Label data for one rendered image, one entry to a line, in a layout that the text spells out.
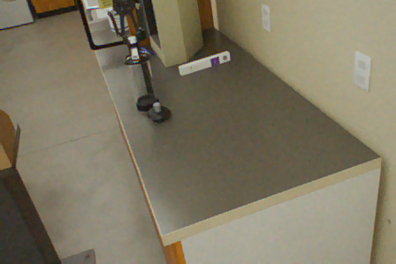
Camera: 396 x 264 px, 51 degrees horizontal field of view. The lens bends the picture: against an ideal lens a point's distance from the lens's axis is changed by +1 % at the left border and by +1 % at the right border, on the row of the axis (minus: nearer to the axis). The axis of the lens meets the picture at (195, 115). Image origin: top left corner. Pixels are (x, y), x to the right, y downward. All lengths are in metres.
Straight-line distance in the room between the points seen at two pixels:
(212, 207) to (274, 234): 0.23
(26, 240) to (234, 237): 1.00
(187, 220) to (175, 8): 1.10
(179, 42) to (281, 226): 1.07
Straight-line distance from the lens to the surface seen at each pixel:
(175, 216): 1.19
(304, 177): 1.28
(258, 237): 1.30
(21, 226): 1.90
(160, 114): 1.58
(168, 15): 1.96
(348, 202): 1.41
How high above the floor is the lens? 1.78
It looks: 32 degrees down
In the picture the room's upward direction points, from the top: 10 degrees counter-clockwise
